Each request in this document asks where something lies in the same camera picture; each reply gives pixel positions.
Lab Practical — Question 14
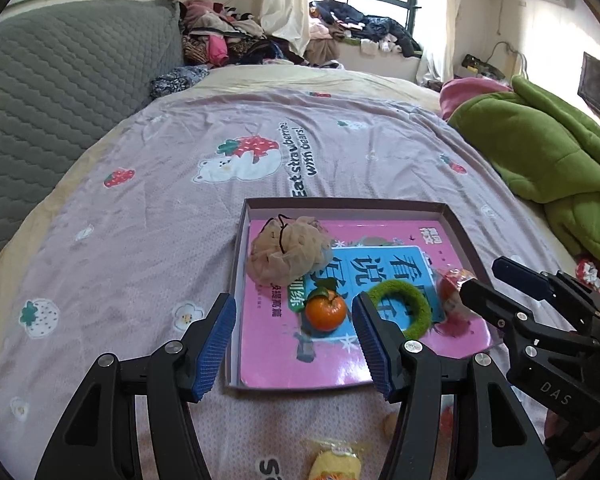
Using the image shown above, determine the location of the pink strawberry printed bed sheet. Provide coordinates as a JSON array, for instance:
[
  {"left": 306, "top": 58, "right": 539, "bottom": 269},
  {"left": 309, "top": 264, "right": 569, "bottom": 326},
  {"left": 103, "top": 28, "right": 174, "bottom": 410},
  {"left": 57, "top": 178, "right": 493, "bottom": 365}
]
[{"left": 0, "top": 85, "right": 600, "bottom": 480}]

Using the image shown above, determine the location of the dark blue floral cloth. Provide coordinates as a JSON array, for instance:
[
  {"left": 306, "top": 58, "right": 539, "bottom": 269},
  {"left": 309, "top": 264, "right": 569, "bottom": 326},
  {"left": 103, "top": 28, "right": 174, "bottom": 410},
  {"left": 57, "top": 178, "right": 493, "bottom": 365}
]
[{"left": 150, "top": 65, "right": 211, "bottom": 101}]

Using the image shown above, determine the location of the shallow brown cardboard box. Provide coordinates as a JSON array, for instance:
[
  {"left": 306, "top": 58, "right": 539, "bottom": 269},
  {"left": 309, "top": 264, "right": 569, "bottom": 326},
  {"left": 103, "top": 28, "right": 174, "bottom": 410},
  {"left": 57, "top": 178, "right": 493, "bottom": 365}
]
[{"left": 225, "top": 197, "right": 503, "bottom": 392}]

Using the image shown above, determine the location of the green fleece blanket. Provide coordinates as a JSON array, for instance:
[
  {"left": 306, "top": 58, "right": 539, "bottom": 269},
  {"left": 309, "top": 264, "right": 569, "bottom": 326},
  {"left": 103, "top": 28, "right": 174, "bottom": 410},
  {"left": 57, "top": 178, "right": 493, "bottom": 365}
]
[{"left": 447, "top": 75, "right": 600, "bottom": 268}]

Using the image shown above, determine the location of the red patterned snack packet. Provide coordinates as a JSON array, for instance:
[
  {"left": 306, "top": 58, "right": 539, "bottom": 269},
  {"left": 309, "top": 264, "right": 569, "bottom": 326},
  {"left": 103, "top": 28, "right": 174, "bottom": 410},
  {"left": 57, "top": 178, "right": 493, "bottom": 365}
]
[{"left": 575, "top": 257, "right": 600, "bottom": 297}]

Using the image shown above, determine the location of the yellow snack packet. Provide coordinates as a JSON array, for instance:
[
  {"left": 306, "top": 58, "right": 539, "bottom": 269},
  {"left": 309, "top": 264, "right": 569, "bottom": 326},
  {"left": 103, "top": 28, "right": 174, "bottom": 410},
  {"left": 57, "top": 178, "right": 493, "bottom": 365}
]
[{"left": 302, "top": 437, "right": 363, "bottom": 480}]

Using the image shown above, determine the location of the grey quilted headboard cover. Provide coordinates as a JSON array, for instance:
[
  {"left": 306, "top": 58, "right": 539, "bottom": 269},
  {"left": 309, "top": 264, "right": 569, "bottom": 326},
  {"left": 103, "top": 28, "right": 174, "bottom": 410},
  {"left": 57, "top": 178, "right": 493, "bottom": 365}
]
[{"left": 0, "top": 0, "right": 185, "bottom": 286}]

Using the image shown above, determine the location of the cream curtain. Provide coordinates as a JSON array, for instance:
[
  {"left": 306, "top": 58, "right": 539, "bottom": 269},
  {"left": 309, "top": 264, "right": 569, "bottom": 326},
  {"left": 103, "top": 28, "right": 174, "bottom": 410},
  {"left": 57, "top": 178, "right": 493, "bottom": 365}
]
[
  {"left": 417, "top": 0, "right": 468, "bottom": 86},
  {"left": 260, "top": 0, "right": 311, "bottom": 66}
]

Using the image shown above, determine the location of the green fuzzy ring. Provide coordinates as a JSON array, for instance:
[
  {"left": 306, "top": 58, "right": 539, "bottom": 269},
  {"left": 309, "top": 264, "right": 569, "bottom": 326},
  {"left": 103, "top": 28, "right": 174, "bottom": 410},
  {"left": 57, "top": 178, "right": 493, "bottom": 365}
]
[{"left": 367, "top": 280, "right": 436, "bottom": 340}]

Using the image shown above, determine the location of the beige mesh hair net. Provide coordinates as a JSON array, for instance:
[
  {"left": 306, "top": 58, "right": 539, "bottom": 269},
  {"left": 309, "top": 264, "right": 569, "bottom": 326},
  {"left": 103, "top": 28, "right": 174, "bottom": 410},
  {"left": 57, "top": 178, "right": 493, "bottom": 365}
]
[{"left": 245, "top": 214, "right": 333, "bottom": 286}]

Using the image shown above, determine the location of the orange tangerine with leaf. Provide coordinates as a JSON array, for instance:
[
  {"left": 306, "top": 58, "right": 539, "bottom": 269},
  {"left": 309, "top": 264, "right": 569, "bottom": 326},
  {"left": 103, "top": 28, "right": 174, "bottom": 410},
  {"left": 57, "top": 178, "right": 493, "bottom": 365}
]
[{"left": 305, "top": 287, "right": 348, "bottom": 332}]

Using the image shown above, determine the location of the white wall cable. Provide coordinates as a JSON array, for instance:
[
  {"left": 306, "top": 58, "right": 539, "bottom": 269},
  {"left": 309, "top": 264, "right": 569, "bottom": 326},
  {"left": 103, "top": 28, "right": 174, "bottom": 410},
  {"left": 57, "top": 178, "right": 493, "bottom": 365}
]
[{"left": 487, "top": 41, "right": 528, "bottom": 78}]

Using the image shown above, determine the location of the black bag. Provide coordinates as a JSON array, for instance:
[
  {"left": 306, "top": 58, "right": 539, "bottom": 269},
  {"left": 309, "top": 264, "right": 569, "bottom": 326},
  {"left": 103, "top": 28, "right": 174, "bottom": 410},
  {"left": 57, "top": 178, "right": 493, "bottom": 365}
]
[{"left": 461, "top": 54, "right": 506, "bottom": 80}]

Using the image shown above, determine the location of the red toy egg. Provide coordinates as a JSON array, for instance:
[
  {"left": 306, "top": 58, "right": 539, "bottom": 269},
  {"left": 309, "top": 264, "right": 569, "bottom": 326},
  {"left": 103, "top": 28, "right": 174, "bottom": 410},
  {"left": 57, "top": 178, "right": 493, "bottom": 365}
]
[{"left": 432, "top": 267, "right": 481, "bottom": 336}]

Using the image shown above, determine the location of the pink blanket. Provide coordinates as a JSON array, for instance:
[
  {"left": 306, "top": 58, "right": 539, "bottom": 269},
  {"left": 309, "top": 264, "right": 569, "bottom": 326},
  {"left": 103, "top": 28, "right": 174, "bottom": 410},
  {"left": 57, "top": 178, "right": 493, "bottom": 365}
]
[{"left": 439, "top": 77, "right": 513, "bottom": 121}]

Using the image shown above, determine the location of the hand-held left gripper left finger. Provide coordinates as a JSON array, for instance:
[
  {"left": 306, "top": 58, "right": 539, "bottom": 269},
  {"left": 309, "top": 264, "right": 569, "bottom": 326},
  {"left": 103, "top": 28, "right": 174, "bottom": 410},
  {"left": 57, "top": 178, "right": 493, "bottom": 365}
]
[{"left": 34, "top": 292, "right": 237, "bottom": 480}]

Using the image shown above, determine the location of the pile of mixed clothes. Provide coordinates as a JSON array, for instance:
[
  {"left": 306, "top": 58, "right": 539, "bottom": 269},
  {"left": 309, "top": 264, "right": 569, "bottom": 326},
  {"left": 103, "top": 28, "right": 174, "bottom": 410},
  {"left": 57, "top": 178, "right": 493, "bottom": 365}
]
[{"left": 180, "top": 0, "right": 306, "bottom": 68}]

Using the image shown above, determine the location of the pink and blue book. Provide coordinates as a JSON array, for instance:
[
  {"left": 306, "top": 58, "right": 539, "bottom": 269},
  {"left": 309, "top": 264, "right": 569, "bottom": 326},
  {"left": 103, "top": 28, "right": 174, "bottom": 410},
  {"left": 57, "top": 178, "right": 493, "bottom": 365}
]
[{"left": 237, "top": 217, "right": 496, "bottom": 390}]

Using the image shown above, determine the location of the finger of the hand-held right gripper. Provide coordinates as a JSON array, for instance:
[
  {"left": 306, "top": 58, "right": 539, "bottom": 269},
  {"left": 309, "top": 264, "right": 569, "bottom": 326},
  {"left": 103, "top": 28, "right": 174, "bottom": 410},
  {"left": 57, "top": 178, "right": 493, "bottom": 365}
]
[
  {"left": 459, "top": 277, "right": 541, "bottom": 356},
  {"left": 491, "top": 256, "right": 556, "bottom": 306}
]

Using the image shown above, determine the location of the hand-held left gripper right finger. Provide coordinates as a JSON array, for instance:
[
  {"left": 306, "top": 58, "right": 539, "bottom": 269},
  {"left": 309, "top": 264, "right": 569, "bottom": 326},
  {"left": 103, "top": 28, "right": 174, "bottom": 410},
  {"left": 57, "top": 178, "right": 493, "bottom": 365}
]
[{"left": 351, "top": 291, "right": 551, "bottom": 480}]

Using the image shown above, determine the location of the pile of dark clothes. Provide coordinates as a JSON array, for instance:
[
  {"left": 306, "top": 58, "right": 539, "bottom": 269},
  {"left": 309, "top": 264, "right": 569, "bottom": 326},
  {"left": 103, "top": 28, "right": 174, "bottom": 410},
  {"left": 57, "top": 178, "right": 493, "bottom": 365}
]
[{"left": 307, "top": 0, "right": 423, "bottom": 58}]

